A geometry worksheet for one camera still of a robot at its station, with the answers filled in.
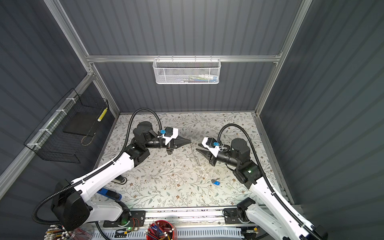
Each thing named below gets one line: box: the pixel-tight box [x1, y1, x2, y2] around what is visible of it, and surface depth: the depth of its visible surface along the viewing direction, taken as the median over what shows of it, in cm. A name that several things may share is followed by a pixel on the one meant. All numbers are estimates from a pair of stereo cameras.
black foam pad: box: [63, 112, 99, 136], surface depth 78 cm
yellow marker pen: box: [97, 107, 108, 122], surface depth 83 cm
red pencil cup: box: [146, 220, 178, 240], surface depth 61 cm
